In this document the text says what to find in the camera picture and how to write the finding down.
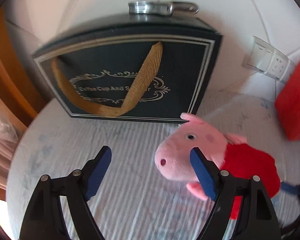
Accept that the pink curtain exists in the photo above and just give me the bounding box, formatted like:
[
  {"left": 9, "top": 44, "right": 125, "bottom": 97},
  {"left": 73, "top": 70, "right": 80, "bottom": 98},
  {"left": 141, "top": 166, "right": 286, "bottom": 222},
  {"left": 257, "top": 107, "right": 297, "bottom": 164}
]
[{"left": 0, "top": 113, "right": 22, "bottom": 190}]

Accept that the white wall socket panel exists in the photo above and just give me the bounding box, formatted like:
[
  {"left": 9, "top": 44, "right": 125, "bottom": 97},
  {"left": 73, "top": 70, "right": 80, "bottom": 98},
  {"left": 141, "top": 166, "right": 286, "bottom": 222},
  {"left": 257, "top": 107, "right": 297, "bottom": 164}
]
[{"left": 243, "top": 36, "right": 296, "bottom": 83}]

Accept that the red plastic suitcase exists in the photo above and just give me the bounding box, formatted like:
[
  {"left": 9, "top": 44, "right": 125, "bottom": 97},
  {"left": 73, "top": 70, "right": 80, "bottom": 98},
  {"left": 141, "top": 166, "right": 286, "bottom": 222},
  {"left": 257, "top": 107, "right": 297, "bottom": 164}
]
[{"left": 275, "top": 62, "right": 300, "bottom": 141}]

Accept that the blue striped bed sheet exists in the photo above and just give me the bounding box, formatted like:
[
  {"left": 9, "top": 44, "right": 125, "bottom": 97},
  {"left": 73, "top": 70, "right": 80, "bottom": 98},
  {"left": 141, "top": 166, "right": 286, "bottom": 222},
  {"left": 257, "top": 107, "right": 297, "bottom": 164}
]
[{"left": 6, "top": 90, "right": 300, "bottom": 239}]

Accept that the red dress pig plush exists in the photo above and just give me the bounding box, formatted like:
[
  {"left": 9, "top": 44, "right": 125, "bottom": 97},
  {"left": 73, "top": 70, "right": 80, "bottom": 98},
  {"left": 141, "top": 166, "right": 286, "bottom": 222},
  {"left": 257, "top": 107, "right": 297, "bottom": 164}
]
[{"left": 154, "top": 112, "right": 282, "bottom": 221}]

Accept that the metal flask on bag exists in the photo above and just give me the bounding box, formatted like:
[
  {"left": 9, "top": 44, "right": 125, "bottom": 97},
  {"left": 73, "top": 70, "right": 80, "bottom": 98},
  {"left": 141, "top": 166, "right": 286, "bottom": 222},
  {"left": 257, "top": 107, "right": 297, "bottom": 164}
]
[{"left": 128, "top": 0, "right": 199, "bottom": 16}]

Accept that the dark gift bag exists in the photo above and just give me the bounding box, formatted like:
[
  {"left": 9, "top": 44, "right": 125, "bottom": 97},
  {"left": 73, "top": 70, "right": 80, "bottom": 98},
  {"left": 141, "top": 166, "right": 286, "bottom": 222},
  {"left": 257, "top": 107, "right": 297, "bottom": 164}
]
[{"left": 33, "top": 14, "right": 222, "bottom": 123}]

